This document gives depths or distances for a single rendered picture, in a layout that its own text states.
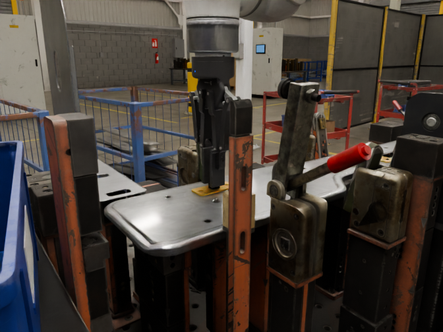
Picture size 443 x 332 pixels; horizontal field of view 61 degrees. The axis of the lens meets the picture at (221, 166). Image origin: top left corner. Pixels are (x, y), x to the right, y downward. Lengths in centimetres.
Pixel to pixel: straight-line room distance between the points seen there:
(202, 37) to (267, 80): 1071
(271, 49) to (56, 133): 1098
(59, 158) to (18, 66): 830
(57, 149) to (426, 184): 56
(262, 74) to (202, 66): 1083
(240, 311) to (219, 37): 42
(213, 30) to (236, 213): 30
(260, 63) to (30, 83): 624
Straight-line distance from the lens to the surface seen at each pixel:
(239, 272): 53
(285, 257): 57
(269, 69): 1130
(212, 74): 64
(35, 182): 66
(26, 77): 868
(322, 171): 51
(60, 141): 34
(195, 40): 65
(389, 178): 64
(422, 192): 70
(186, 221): 60
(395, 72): 771
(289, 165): 53
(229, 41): 65
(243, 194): 48
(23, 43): 869
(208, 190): 71
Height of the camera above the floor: 125
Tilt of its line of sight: 17 degrees down
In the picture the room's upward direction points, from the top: straight up
